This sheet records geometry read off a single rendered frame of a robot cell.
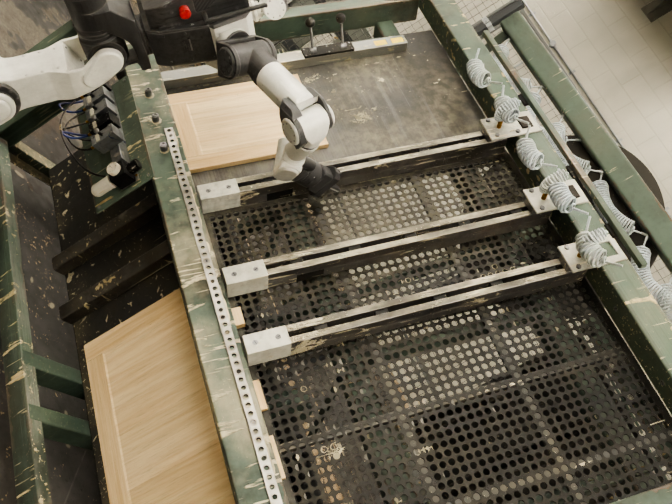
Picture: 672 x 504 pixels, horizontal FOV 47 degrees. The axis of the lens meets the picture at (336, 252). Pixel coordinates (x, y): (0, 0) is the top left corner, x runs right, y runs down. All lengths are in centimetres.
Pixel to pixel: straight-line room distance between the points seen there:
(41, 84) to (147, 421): 106
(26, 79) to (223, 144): 67
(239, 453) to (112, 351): 83
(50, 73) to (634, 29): 648
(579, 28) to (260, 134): 580
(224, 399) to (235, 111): 112
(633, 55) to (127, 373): 630
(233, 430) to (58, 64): 116
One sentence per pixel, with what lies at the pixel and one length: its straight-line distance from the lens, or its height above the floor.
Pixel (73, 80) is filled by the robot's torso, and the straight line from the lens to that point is 239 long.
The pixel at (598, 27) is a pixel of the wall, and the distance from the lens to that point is 815.
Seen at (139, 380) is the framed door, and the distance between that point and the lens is 259.
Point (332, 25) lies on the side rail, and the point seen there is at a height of 148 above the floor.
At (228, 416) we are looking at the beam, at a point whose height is 83.
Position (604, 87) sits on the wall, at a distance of 787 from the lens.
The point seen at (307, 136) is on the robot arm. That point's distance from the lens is 207.
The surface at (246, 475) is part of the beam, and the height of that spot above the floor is 84.
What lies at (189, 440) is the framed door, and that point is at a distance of 241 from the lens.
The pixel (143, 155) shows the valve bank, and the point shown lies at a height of 79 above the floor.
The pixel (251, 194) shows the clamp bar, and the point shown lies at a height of 105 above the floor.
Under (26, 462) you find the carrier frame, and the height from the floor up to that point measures 15.
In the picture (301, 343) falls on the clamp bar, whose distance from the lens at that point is 215.
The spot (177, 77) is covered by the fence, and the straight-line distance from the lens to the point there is 288.
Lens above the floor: 171
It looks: 12 degrees down
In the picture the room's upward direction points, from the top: 60 degrees clockwise
